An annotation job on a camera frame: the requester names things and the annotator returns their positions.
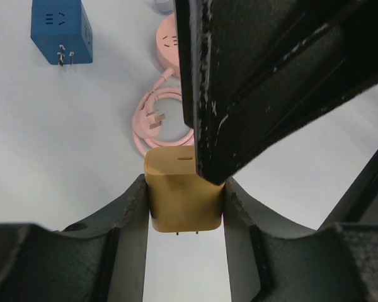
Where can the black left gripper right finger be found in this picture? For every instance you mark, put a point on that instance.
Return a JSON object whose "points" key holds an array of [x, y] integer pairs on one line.
{"points": [[271, 258]]}

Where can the pink round power strip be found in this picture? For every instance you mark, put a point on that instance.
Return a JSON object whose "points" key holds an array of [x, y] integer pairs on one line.
{"points": [[146, 121]]}

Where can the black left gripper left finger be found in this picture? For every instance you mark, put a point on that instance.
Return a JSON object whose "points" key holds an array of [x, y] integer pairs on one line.
{"points": [[100, 258]]}

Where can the yellow USB charger plug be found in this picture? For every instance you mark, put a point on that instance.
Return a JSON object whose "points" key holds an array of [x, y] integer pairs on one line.
{"points": [[179, 199]]}

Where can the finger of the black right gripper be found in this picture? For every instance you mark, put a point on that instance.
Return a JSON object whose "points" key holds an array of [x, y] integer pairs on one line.
{"points": [[253, 72]]}

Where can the blue cube socket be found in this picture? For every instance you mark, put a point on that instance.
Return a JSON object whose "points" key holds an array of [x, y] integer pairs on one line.
{"points": [[62, 32]]}

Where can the light blue round power strip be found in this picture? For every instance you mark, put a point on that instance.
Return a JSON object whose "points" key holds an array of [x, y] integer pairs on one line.
{"points": [[164, 6]]}

